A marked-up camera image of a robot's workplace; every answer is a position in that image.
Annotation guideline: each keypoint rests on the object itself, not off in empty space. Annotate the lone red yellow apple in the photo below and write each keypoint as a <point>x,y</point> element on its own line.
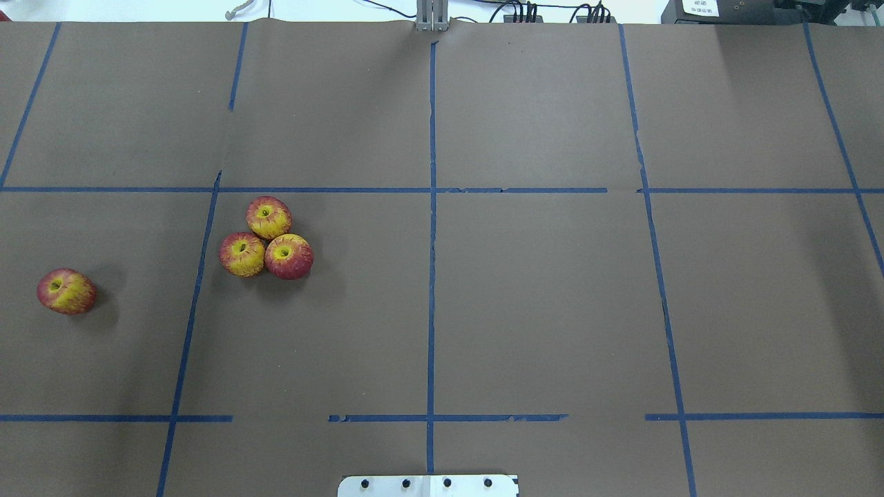
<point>66,291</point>

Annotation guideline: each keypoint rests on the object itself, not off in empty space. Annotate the right red yellow apple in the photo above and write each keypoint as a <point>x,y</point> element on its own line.
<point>289,257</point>

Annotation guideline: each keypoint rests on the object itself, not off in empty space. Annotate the rear red yellow apple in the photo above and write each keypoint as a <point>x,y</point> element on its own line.
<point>268,217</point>

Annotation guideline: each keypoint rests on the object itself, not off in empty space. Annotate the brown paper table cover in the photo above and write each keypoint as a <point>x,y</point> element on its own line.
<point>638,260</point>

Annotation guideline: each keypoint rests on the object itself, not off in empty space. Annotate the left red yellow apple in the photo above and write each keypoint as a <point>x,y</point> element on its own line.
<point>242,254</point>

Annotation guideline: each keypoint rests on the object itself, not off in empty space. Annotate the white metal mounting plate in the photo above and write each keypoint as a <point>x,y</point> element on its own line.
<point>430,485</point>

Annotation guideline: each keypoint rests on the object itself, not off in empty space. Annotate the black device with label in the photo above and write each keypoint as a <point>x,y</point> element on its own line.
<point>754,13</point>

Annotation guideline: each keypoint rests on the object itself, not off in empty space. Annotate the grey aluminium post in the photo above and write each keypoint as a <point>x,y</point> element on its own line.
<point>432,15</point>

